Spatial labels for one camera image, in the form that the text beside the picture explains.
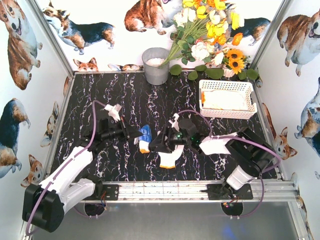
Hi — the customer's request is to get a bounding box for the yellow coated glove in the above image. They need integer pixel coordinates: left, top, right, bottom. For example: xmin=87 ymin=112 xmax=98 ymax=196
xmin=201 ymin=90 xmax=248 ymax=111

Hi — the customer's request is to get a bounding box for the white glove orange cuff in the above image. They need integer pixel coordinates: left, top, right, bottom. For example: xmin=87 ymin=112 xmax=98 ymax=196
xmin=158 ymin=145 xmax=184 ymax=169

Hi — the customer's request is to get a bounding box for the blue dotted glove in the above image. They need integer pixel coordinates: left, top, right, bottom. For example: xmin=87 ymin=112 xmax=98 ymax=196
xmin=133 ymin=124 xmax=152 ymax=154

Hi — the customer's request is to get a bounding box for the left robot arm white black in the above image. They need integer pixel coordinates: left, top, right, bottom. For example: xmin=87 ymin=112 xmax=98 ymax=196
xmin=22 ymin=117 xmax=142 ymax=236

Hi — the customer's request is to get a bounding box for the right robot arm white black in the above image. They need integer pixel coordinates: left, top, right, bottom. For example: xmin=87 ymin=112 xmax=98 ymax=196
xmin=148 ymin=119 xmax=276 ymax=197

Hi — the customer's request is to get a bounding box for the white perforated storage basket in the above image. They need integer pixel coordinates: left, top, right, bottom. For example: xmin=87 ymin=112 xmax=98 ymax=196
xmin=199 ymin=79 xmax=258 ymax=120

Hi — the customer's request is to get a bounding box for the grey metal bucket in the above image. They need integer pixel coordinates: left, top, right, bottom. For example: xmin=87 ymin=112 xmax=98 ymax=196
xmin=141 ymin=47 xmax=170 ymax=86

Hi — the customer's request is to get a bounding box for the artificial flower bouquet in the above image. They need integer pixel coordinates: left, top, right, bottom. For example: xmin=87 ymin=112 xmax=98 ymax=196
xmin=160 ymin=0 xmax=265 ymax=80

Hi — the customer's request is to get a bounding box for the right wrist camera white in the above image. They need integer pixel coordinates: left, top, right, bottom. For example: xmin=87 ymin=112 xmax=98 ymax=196
xmin=168 ymin=113 xmax=180 ymax=131

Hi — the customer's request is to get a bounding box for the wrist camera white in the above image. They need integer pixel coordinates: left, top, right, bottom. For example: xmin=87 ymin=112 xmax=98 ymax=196
xmin=104 ymin=103 xmax=122 ymax=123
xmin=168 ymin=113 xmax=180 ymax=131

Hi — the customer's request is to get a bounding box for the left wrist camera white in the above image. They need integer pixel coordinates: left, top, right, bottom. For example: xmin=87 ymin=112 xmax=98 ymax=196
xmin=104 ymin=103 xmax=122 ymax=123

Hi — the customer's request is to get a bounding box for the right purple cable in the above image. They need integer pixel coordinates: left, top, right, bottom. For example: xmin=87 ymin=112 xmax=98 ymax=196
xmin=177 ymin=109 xmax=282 ymax=218

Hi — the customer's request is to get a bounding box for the purple cable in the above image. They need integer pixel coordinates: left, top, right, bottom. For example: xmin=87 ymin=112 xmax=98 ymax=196
xmin=24 ymin=99 xmax=108 ymax=236
xmin=177 ymin=109 xmax=282 ymax=218

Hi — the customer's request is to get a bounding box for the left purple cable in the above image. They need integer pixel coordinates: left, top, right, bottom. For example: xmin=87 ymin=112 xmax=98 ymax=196
xmin=24 ymin=99 xmax=108 ymax=236

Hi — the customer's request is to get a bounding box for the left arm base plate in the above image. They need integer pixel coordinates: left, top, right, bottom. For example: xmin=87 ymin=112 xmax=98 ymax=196
xmin=85 ymin=182 xmax=120 ymax=201

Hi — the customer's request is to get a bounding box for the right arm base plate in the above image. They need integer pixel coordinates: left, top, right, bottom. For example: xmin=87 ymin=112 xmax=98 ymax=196
xmin=204 ymin=183 xmax=254 ymax=200

